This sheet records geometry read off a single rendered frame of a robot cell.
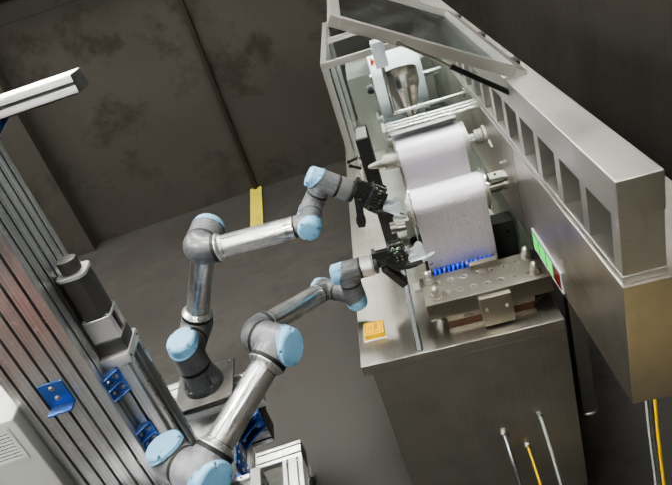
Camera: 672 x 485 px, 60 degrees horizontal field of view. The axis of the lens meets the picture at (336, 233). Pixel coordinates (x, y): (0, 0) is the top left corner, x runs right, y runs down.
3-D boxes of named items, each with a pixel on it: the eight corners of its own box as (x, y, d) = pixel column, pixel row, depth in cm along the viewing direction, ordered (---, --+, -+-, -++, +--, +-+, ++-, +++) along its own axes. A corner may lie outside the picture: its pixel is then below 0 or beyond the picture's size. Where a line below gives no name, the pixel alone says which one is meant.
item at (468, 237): (430, 272, 205) (418, 227, 196) (497, 254, 202) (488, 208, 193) (430, 272, 204) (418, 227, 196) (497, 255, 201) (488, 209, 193)
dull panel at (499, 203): (430, 99, 404) (422, 65, 393) (435, 97, 403) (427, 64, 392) (526, 274, 207) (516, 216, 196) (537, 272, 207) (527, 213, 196)
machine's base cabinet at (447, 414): (378, 231, 454) (347, 128, 414) (461, 209, 445) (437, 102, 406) (427, 533, 232) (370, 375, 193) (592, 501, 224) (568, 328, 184)
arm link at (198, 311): (173, 351, 221) (184, 226, 195) (183, 326, 234) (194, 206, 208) (205, 356, 222) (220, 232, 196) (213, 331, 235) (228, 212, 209)
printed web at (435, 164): (422, 245, 244) (392, 133, 220) (478, 230, 241) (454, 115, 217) (437, 298, 210) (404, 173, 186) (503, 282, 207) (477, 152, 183)
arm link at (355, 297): (349, 296, 218) (340, 272, 213) (373, 301, 211) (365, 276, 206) (336, 309, 213) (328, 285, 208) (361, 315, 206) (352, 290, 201)
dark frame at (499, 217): (429, 278, 222) (417, 234, 213) (516, 256, 218) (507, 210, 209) (432, 289, 216) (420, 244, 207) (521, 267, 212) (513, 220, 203)
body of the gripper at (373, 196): (390, 195, 193) (356, 182, 191) (379, 217, 197) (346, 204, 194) (388, 186, 200) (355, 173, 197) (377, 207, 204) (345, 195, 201)
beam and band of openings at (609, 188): (412, 20, 379) (404, -17, 368) (424, 16, 378) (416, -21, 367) (623, 284, 108) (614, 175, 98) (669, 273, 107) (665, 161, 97)
